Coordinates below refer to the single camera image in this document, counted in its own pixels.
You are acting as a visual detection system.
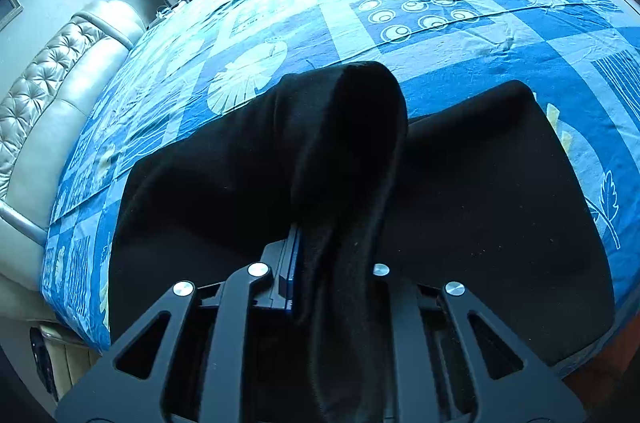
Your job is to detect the blue patterned bed sheet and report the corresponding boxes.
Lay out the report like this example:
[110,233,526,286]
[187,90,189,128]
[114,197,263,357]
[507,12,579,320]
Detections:
[40,0,640,379]

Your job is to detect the beige tufted leather headboard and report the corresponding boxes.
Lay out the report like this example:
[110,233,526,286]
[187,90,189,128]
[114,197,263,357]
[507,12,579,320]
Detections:
[0,0,146,299]

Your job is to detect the beige leather bed base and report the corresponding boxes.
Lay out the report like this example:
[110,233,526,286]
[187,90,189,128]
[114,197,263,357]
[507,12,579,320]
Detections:
[37,320,103,399]

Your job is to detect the black studded pants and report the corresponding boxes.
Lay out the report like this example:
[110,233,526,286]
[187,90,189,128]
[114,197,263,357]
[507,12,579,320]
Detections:
[107,60,616,423]

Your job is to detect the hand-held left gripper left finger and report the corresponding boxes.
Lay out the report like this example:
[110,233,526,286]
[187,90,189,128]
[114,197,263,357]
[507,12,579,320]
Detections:
[55,228,302,423]

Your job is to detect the framed wall picture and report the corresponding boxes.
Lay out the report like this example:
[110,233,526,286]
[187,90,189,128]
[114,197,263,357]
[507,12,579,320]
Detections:
[0,0,23,31]

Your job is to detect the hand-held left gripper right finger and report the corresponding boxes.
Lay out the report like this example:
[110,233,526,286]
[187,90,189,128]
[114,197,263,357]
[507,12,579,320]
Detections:
[372,263,587,423]

